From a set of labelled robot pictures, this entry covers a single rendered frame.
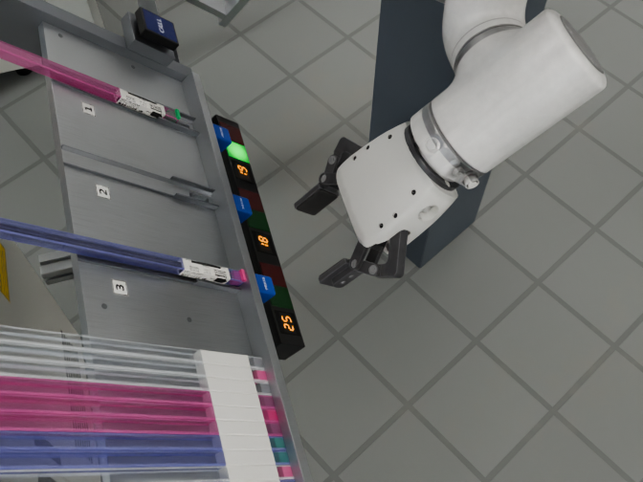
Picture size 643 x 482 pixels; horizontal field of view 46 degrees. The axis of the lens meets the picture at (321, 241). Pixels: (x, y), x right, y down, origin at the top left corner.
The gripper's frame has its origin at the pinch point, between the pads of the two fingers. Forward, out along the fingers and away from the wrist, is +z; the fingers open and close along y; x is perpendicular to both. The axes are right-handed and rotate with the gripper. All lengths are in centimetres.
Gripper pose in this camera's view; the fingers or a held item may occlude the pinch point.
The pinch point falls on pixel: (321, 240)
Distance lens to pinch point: 79.6
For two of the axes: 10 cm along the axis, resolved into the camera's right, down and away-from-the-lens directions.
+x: -6.6, -2.0, -7.2
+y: -2.8, -8.3, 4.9
